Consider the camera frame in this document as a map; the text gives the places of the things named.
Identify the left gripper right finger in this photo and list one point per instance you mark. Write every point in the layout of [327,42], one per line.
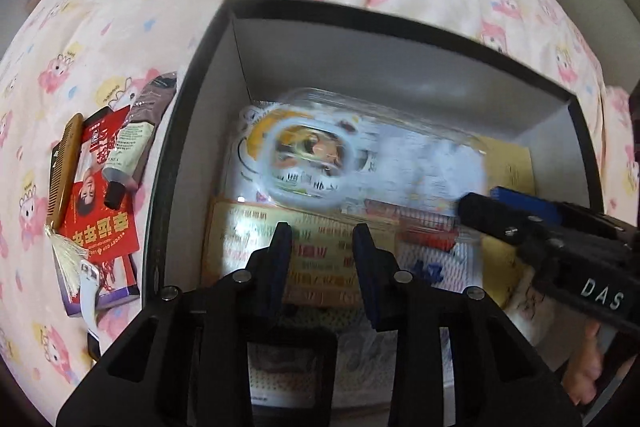
[376,269]

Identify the yellow orange printed card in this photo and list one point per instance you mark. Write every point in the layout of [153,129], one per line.
[321,272]

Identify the red envelope packet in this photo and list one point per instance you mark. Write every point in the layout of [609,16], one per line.
[105,233]

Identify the wooden comb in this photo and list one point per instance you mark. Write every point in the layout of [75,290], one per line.
[63,172]

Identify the black storage box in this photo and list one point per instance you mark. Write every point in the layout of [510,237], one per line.
[378,78]

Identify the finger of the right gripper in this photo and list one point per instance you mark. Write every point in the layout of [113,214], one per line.
[564,214]
[487,216]

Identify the cartoon girl sticker sheet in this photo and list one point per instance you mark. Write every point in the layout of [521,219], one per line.
[303,149]

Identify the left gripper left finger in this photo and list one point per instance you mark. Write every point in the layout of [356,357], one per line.
[269,267]

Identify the person right hand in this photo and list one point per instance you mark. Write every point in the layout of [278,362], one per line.
[585,367]

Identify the pink cartoon print blanket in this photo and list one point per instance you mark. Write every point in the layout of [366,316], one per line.
[72,56]

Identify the clear plastic pouch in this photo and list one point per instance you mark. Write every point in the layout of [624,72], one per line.
[416,165]

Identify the hand cream tube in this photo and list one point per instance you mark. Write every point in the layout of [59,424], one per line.
[122,171]

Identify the Shin-chan bead art kit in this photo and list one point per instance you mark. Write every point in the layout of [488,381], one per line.
[434,252]

